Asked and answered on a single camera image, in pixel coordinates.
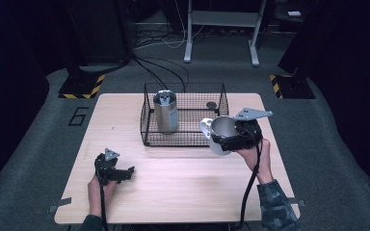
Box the white metal mug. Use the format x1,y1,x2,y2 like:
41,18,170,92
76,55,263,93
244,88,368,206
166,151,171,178
199,115,239,157

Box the grey metal stand frame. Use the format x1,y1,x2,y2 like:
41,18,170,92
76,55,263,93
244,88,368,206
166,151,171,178
183,0,268,67

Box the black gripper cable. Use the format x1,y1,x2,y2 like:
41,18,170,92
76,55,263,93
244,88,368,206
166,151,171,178
238,128,265,231
97,174,110,231

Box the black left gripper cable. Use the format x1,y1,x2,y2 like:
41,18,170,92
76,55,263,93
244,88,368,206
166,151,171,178
97,174,110,231

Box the white floor cables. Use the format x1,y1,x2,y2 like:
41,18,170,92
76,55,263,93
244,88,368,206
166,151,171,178
133,0,206,51

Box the black striped stand base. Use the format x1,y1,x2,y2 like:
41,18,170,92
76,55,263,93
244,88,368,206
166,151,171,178
268,73,316,100
58,65,106,100

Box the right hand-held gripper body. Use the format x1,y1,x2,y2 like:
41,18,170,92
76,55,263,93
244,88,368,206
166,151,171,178
233,107,274,152

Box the steel tumbler cup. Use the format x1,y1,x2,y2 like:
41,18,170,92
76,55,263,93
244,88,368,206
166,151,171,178
152,90,179,134

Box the black wire basket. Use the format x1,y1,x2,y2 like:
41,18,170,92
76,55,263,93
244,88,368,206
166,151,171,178
140,82,230,148

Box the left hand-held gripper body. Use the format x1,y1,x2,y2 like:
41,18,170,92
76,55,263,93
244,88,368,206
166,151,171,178
93,147,127,187

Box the person's left hand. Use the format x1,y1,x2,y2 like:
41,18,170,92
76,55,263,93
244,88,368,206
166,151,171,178
87,174,118,218

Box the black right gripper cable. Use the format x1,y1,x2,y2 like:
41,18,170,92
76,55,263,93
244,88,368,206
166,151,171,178
238,128,265,231

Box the black upright panel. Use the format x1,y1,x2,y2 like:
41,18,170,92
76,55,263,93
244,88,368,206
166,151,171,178
61,0,133,67

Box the person's right hand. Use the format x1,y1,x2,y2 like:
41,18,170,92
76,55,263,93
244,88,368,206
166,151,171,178
235,138,275,185

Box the black floor cables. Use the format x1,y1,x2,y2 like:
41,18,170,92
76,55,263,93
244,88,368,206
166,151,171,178
132,55,191,94

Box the grey tape strip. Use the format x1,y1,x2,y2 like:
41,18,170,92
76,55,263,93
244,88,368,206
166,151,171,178
287,197,306,208
47,196,73,214

